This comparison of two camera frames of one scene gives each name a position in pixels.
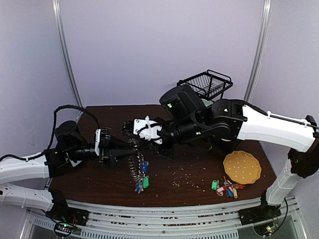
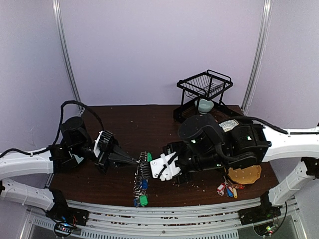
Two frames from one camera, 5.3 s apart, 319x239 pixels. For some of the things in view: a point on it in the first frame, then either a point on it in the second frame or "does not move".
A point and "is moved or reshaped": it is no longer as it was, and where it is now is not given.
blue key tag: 230,193 does not move
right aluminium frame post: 261,50 does not move
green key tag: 214,184 to 149,157
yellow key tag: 235,193 does not move
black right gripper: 159,146 to 184,175
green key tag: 145,182 to 143,200
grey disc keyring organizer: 136,165 is moved or reshaped
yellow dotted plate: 241,167 does not move
